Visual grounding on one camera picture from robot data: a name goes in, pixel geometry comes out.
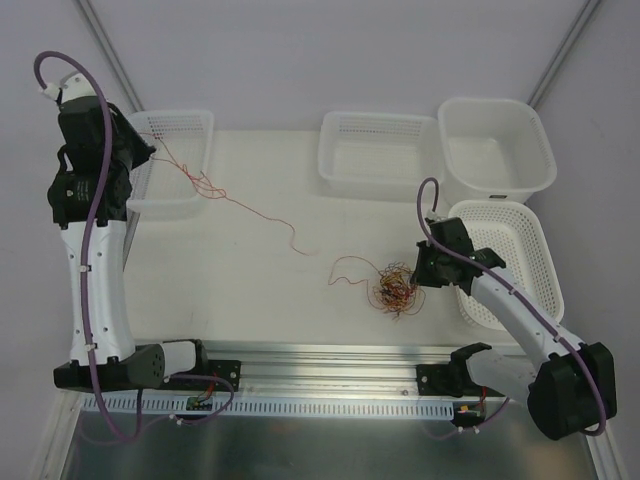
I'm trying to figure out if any multicolour cable bundle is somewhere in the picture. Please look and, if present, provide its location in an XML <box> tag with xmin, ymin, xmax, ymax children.
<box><xmin>327</xmin><ymin>255</ymin><xmax>425</xmax><ymax>321</ymax></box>

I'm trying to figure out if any red cable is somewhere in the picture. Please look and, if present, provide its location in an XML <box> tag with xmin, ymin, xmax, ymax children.
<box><xmin>137</xmin><ymin>132</ymin><xmax>321</xmax><ymax>257</ymax></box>

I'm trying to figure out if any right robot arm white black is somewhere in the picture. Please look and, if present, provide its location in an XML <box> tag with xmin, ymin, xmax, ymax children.
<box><xmin>411</xmin><ymin>217</ymin><xmax>617</xmax><ymax>440</ymax></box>

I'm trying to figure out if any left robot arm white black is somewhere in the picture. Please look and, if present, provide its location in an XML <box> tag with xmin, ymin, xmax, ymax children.
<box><xmin>47</xmin><ymin>73</ymin><xmax>210</xmax><ymax>392</ymax></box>

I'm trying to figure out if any white round-hole basket right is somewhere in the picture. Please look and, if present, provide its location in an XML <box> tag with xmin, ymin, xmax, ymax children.
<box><xmin>449</xmin><ymin>200</ymin><xmax>565</xmax><ymax>322</ymax></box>

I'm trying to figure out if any white perforated basket left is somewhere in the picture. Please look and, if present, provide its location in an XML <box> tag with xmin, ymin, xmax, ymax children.
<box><xmin>127</xmin><ymin>110</ymin><xmax>214</xmax><ymax>221</ymax></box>

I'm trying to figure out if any white perforated basket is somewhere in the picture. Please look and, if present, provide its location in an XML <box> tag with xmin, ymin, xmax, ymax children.
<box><xmin>317</xmin><ymin>111</ymin><xmax>444</xmax><ymax>202</ymax></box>
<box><xmin>127</xmin><ymin>110</ymin><xmax>214</xmax><ymax>221</ymax></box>

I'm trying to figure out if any white solid plastic tub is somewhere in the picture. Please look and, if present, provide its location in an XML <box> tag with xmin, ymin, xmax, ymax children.
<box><xmin>437</xmin><ymin>97</ymin><xmax>557</xmax><ymax>205</ymax></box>

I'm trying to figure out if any white perforated basket middle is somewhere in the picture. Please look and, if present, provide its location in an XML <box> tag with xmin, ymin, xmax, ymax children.
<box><xmin>317</xmin><ymin>111</ymin><xmax>444</xmax><ymax>202</ymax></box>

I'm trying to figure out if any left aluminium frame post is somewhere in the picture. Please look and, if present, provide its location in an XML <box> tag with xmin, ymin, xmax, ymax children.
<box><xmin>71</xmin><ymin>0</ymin><xmax>145</xmax><ymax>112</ymax></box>

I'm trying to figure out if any aluminium frame post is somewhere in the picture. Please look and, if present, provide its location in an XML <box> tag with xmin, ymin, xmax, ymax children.
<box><xmin>526</xmin><ymin>0</ymin><xmax>605</xmax><ymax>110</ymax></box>
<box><xmin>71</xmin><ymin>0</ymin><xmax>145</xmax><ymax>112</ymax></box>

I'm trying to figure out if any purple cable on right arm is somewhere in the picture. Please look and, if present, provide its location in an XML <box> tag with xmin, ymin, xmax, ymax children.
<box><xmin>417</xmin><ymin>177</ymin><xmax>612</xmax><ymax>441</ymax></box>

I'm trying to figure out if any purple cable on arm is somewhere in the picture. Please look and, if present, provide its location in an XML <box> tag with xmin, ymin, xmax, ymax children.
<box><xmin>417</xmin><ymin>177</ymin><xmax>612</xmax><ymax>441</ymax></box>
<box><xmin>33</xmin><ymin>50</ymin><xmax>236</xmax><ymax>444</ymax></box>

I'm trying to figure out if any aluminium mounting rail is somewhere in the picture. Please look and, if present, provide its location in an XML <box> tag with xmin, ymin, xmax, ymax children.
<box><xmin>64</xmin><ymin>341</ymin><xmax>599</xmax><ymax>401</ymax></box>

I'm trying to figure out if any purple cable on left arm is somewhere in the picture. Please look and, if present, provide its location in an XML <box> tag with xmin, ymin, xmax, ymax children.
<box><xmin>33</xmin><ymin>50</ymin><xmax>236</xmax><ymax>444</ymax></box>

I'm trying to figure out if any white slotted cable duct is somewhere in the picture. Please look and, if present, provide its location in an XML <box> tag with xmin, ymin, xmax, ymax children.
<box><xmin>82</xmin><ymin>395</ymin><xmax>455</xmax><ymax>419</ymax></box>

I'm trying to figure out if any right aluminium frame post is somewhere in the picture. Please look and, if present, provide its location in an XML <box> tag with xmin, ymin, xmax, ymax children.
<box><xmin>526</xmin><ymin>0</ymin><xmax>605</xmax><ymax>110</ymax></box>

